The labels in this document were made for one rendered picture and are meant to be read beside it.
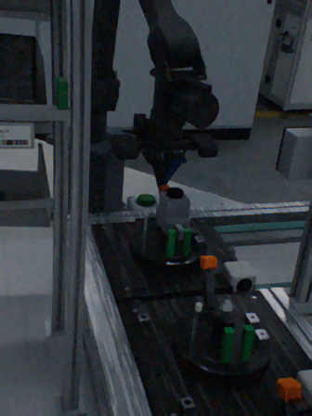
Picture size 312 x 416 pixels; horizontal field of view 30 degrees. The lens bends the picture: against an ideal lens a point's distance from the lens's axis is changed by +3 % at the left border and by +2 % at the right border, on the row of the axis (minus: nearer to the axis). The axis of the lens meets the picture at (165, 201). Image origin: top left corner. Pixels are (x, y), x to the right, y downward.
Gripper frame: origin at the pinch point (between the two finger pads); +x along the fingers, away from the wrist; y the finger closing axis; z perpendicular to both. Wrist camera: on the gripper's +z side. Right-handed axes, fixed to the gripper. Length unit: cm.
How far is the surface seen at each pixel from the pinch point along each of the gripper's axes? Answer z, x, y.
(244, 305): -24.5, 12.2, -8.0
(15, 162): 60, 25, 23
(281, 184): 209, 111, -153
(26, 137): -29.3, -18.6, 25.7
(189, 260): -13.9, 10.3, -2.1
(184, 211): -10.1, 2.7, -1.4
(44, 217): -3.3, 6.4, 21.4
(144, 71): 287, 60, -75
